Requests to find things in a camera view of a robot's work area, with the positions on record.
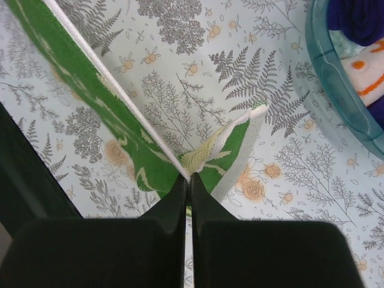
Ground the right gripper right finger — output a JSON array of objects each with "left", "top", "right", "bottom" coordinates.
[{"left": 190, "top": 173, "right": 363, "bottom": 287}]

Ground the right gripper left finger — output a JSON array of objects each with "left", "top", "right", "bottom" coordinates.
[{"left": 1, "top": 176, "right": 187, "bottom": 287}]

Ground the green patterned towel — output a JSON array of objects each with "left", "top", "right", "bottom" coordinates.
[{"left": 8, "top": 1, "right": 268, "bottom": 200}]

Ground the teal plastic basket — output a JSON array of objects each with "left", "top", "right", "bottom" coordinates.
[{"left": 305, "top": 0, "right": 383, "bottom": 159}]

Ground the floral table mat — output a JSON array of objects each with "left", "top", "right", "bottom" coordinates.
[{"left": 1, "top": 1, "right": 383, "bottom": 287}]

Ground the left purple rolled towel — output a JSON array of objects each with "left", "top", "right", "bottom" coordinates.
[{"left": 367, "top": 96, "right": 384, "bottom": 129}]

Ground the purple rolled towel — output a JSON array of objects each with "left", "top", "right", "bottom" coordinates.
[
  {"left": 367, "top": 96, "right": 384, "bottom": 129},
  {"left": 327, "top": 0, "right": 383, "bottom": 46}
]

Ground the peach orange rolled towel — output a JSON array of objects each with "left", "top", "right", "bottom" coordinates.
[{"left": 341, "top": 39, "right": 383, "bottom": 107}]

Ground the light blue towel in basket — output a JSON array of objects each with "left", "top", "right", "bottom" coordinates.
[{"left": 329, "top": 30, "right": 355, "bottom": 59}]

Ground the right purple rolled towel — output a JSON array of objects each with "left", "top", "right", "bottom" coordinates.
[{"left": 327, "top": 0, "right": 383, "bottom": 46}]

